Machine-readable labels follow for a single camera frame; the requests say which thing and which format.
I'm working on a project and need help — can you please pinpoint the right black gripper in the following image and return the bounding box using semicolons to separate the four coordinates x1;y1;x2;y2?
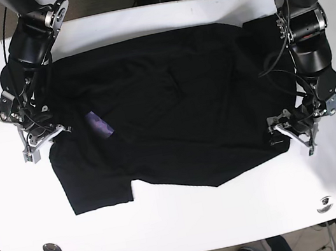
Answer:
16;117;72;164

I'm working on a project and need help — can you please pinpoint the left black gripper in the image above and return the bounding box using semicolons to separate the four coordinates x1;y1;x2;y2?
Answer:
267;97;334;156

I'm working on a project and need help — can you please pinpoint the black printed T-shirt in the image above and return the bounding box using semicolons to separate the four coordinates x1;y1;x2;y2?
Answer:
46;24;297;215

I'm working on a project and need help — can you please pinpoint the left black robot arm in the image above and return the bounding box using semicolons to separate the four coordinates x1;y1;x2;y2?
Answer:
259;0;336;155

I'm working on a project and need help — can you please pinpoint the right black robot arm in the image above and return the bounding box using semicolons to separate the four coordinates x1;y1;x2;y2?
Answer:
0;0;69;163

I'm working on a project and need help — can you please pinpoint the right silver table grommet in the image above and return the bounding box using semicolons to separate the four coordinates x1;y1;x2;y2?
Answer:
316;195;334;214

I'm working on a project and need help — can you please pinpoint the silver table grommet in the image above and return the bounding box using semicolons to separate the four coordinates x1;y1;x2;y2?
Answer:
43;243;62;251
316;195;334;214

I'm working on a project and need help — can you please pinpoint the left silver table grommet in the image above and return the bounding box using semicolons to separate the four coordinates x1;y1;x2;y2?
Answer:
43;243;62;251

